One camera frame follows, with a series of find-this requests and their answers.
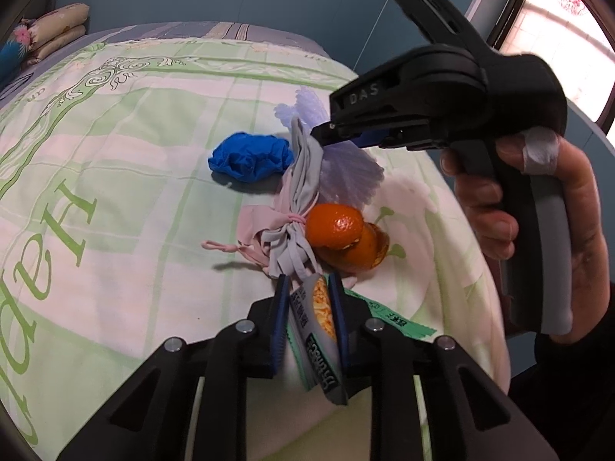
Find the white pleated paper bundle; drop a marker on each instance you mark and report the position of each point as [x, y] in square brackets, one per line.
[349, 175]

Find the blue plastic bag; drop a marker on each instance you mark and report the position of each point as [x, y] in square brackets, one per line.
[250, 158]

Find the person's right hand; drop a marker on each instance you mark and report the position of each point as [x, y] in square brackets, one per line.
[496, 230]

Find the grey striped bed sheet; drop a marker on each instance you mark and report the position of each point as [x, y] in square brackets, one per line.
[178, 29]

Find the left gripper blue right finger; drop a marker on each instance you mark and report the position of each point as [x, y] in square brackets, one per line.
[336, 293]

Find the blue floral pillow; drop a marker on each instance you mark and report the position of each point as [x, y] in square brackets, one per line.
[13, 53]

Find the grey pink cloth bundle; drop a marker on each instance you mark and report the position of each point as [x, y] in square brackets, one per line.
[274, 237]

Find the window with dark frame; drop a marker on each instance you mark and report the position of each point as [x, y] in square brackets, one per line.
[565, 34]

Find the green paper strip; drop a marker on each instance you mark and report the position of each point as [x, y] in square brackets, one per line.
[406, 326]

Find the beige floral pillow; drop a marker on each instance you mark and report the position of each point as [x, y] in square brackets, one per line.
[55, 30]

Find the green white patterned quilt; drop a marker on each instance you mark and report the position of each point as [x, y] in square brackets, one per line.
[106, 196]

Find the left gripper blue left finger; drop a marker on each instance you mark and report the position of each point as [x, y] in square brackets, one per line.
[277, 321]

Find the snack wrapper packet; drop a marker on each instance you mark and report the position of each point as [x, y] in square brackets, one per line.
[313, 339]

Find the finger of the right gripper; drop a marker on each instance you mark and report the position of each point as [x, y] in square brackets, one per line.
[328, 134]

